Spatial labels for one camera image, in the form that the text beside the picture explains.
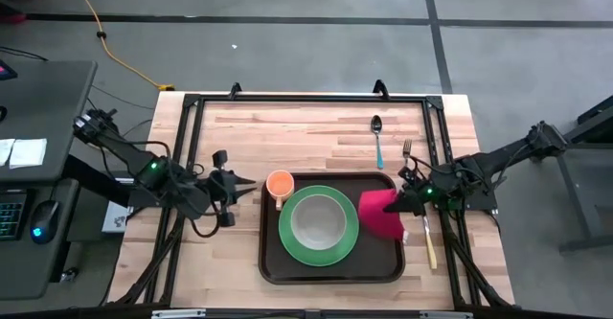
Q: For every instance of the green plate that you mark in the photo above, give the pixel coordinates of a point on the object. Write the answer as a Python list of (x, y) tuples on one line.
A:
[(287, 240)]

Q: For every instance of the dark metal stand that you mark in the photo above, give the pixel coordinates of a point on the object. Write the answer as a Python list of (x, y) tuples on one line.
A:
[(589, 189)]

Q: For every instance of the person's shoe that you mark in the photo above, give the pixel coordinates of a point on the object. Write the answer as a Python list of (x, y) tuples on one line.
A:
[(12, 15)]

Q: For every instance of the white paper sheet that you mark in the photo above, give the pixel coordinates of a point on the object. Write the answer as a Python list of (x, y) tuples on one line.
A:
[(6, 152), (29, 153)]

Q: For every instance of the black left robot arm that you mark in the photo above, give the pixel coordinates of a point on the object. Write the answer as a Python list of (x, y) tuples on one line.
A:
[(124, 149)]

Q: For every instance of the black computer mouse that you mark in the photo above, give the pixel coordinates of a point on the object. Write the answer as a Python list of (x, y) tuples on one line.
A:
[(45, 218)]

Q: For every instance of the silver frame bracket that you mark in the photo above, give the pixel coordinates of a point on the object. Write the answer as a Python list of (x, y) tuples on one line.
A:
[(445, 315), (177, 313)]

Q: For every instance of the grey bowl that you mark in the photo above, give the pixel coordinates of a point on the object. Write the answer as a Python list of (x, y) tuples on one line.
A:
[(318, 223)]

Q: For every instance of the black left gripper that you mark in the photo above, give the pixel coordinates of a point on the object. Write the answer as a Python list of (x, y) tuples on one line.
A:
[(222, 189)]

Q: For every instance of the backlit black keyboard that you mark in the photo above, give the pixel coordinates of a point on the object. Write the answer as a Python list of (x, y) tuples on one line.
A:
[(12, 213)]

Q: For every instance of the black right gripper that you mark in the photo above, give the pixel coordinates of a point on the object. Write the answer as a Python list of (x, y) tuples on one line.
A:
[(428, 199)]

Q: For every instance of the orange mug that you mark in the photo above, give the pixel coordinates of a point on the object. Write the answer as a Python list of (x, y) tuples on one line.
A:
[(280, 184)]

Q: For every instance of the dark brown serving tray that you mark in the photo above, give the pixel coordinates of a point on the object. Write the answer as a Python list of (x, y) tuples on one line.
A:
[(335, 273)]

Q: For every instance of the white printed box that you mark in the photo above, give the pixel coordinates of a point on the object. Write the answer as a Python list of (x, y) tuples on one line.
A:
[(115, 221)]

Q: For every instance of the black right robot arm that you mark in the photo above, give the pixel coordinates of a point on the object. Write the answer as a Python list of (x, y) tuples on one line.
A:
[(503, 158)]

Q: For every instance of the dark grey desk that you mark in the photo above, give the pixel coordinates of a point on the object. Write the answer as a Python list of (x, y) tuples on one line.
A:
[(48, 98)]

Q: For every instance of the device with pink screen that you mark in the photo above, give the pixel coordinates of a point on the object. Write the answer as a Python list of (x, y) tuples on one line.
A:
[(6, 71)]

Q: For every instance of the red cloth napkin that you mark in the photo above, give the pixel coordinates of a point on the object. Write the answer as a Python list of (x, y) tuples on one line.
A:
[(376, 213)]

